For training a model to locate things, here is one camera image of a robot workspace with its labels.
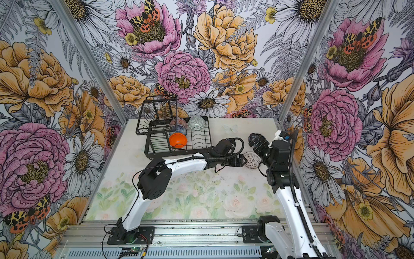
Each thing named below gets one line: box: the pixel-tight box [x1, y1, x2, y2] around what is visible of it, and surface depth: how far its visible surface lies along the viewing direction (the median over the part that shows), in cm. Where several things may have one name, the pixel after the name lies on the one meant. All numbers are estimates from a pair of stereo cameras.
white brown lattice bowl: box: [243, 151, 263, 170], surface depth 99 cm
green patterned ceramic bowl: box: [188, 115, 206, 131], surface depth 118 cm
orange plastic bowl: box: [168, 132, 188, 149], surface depth 106 cm
